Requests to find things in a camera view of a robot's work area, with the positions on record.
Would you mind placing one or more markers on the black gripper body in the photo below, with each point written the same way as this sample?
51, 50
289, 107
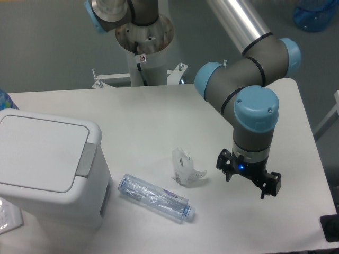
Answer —
256, 172

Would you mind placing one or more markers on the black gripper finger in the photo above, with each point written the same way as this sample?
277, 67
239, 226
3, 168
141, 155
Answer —
224, 163
271, 184

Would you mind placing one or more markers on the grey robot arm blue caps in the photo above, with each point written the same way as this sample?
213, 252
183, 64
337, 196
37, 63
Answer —
238, 92

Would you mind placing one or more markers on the white plastic trash can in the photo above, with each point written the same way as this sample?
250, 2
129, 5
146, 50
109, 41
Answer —
53, 167

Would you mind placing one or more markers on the crumpled clear plastic wrapper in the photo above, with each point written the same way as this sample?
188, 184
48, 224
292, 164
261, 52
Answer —
184, 172

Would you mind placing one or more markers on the black device at table corner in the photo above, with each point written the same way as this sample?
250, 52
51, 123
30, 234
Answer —
329, 225

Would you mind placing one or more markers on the crushed clear plastic bottle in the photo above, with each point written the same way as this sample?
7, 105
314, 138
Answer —
157, 199

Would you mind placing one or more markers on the white furniture frame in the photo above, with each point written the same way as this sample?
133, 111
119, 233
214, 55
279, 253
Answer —
329, 119

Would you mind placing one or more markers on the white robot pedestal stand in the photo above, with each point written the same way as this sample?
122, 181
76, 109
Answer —
145, 48

